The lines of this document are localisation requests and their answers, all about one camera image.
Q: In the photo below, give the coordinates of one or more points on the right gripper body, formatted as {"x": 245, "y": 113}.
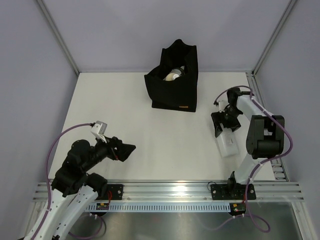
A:
{"x": 230, "y": 114}

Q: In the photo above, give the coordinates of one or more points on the aluminium rail frame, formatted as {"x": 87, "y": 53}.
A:
{"x": 176, "y": 152}

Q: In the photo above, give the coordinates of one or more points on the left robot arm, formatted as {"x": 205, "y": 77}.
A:
{"x": 73, "y": 189}

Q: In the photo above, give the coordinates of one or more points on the cream pump lotion bottle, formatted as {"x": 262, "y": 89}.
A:
{"x": 171, "y": 77}

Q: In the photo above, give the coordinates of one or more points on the black canvas bag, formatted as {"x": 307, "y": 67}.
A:
{"x": 179, "y": 94}

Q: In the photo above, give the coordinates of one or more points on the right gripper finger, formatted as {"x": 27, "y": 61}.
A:
{"x": 216, "y": 119}
{"x": 233, "y": 124}

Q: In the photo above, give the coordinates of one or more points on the slotted cable duct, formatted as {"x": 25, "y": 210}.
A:
{"x": 158, "y": 207}

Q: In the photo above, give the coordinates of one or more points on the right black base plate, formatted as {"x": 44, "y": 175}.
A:
{"x": 225, "y": 192}

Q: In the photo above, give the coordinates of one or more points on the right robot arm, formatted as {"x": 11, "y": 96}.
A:
{"x": 264, "y": 141}

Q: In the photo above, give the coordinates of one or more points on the amber soap bottle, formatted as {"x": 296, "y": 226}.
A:
{"x": 179, "y": 70}

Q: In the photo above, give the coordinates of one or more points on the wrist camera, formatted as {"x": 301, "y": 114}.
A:
{"x": 98, "y": 130}
{"x": 220, "y": 104}

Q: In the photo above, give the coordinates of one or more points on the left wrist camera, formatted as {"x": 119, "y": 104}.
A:
{"x": 98, "y": 130}

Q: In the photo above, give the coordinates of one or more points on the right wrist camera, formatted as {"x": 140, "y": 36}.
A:
{"x": 220, "y": 104}

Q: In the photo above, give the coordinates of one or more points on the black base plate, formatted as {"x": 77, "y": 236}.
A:
{"x": 114, "y": 192}
{"x": 225, "y": 192}

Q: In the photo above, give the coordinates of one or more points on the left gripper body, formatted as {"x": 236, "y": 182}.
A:
{"x": 105, "y": 149}

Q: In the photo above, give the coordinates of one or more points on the white bottle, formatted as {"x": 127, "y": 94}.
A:
{"x": 227, "y": 144}

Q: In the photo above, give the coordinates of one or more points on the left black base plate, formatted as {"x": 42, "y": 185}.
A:
{"x": 114, "y": 192}

